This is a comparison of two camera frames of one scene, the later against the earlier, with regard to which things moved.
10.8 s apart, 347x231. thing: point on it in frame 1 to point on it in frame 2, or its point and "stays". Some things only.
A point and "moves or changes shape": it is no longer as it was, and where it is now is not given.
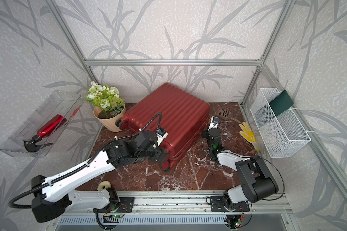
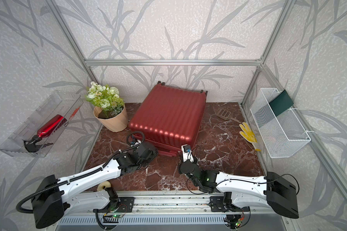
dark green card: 281,103 stays
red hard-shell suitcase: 183,115 moves or changes shape
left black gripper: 158,155 to 154,153
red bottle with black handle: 50,127 stays
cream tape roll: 103,185 stays
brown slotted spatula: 225,114 stays
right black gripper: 204,134 to 180,167
